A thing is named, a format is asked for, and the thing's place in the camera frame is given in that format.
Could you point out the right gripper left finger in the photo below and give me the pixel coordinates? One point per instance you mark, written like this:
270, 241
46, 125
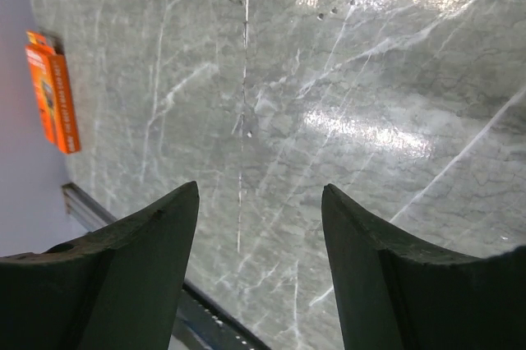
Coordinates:
114, 288

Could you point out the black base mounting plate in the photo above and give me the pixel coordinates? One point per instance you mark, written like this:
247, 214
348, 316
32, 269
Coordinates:
202, 324

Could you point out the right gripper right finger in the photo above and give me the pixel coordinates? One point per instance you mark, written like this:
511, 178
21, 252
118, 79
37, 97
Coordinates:
396, 291

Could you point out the aluminium rail frame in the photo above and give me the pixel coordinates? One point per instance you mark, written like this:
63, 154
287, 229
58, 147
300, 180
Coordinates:
84, 209

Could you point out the hidden orange razor box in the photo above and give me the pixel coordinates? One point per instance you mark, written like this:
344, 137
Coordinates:
50, 79

